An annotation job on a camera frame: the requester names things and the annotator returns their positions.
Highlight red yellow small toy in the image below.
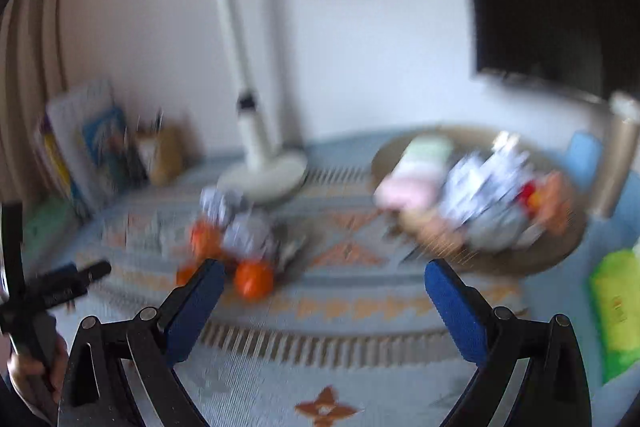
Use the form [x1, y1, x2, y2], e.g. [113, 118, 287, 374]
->
[519, 183, 543, 214]

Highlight black wall television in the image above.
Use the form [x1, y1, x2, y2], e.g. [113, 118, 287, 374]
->
[452, 0, 640, 104]

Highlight blue picture book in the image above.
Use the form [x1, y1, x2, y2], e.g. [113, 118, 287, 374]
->
[82, 107, 129, 198]

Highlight green packet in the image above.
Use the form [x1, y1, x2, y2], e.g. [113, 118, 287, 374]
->
[587, 246, 640, 384]

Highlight person's left hand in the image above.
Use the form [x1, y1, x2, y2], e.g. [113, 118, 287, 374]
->
[7, 336, 69, 419]

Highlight white desk lamp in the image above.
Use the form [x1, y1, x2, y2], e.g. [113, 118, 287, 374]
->
[137, 0, 309, 208]

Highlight brown pen holder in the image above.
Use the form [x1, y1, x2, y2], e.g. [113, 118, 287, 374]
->
[131, 108, 184, 186]

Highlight green notebook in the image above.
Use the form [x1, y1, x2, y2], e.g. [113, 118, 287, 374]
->
[21, 196, 77, 254]

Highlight patterned blue table mat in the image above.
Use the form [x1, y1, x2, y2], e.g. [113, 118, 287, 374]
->
[30, 132, 640, 427]

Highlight orange ball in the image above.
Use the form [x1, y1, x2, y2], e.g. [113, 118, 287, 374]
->
[175, 263, 202, 289]
[234, 258, 276, 301]
[191, 220, 224, 259]

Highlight brown ribbed glass plate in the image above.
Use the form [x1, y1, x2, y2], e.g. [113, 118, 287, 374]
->
[371, 124, 589, 278]

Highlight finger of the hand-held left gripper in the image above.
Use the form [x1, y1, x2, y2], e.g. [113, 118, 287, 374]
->
[30, 261, 112, 309]
[0, 202, 25, 308]

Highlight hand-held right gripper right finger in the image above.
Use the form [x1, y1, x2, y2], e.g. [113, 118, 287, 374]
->
[424, 258, 593, 427]

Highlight yellow book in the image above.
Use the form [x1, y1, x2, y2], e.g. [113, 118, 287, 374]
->
[34, 116, 76, 204]

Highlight pack of pastel balls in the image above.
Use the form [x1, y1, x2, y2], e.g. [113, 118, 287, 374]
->
[374, 134, 457, 238]

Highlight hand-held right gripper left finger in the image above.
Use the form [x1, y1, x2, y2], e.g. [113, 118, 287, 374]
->
[59, 258, 227, 427]

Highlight beige curtain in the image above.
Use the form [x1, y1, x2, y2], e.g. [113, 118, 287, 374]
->
[0, 0, 72, 210]

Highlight beige thermos bottle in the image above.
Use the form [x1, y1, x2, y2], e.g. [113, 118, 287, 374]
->
[591, 91, 640, 221]

